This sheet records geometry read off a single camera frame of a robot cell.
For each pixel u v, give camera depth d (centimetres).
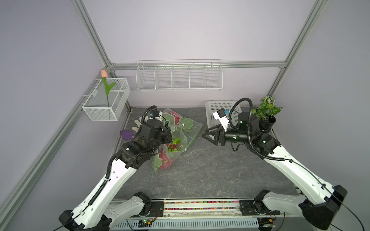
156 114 57
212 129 65
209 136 61
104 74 83
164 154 67
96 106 73
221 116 57
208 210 75
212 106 112
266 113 83
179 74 99
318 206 39
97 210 37
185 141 96
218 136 56
